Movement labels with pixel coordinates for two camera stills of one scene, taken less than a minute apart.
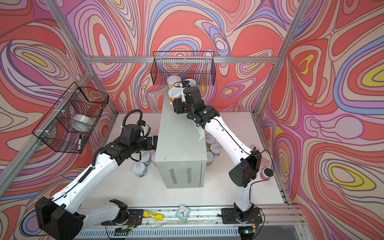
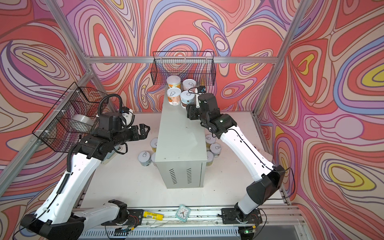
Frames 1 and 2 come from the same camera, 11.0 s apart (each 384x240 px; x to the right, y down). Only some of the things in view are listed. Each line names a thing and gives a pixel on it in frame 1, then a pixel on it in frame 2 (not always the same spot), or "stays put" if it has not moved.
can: x=174 y=93 stays put
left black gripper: x=153 y=142 to x=137 y=132
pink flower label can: x=192 y=82 stays put
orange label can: x=173 y=81 stays put
